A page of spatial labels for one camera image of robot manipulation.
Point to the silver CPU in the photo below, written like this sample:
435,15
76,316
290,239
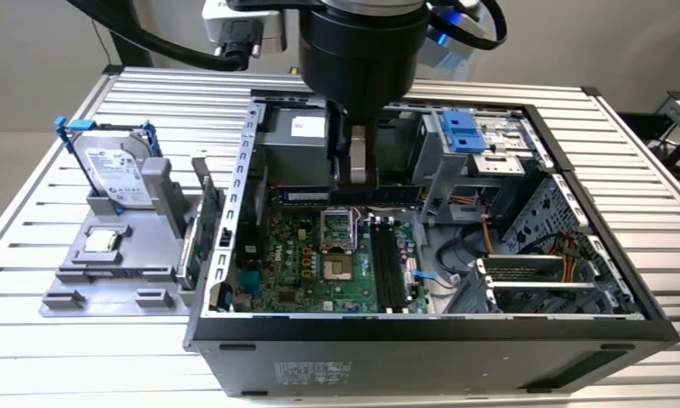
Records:
102,242

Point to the black post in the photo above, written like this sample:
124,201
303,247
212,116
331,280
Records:
140,62

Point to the small yellow black block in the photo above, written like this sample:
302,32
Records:
294,70

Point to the silver hard disk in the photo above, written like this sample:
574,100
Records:
111,170

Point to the grey metal drive cage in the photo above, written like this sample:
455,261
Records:
439,170

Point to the green motherboard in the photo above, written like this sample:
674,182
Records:
295,280

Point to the grey disk bay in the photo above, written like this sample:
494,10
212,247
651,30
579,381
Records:
545,285

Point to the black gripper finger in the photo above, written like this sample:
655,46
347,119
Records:
361,153

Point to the grey power supply unit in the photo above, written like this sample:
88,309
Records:
295,170

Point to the black PC case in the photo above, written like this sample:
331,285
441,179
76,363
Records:
431,365

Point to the black RAM slot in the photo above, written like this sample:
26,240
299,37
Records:
378,263
399,263
391,263
385,263

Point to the blue drive latch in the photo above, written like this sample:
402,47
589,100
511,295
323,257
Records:
462,127

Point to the green graphics card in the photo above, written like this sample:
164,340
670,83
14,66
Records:
204,238

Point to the grey parts rack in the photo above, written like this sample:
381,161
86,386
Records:
147,238

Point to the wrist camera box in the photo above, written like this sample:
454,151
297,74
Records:
274,21

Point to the CPU socket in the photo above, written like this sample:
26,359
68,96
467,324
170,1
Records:
341,268

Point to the blue disk carrier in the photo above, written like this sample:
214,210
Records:
82,126

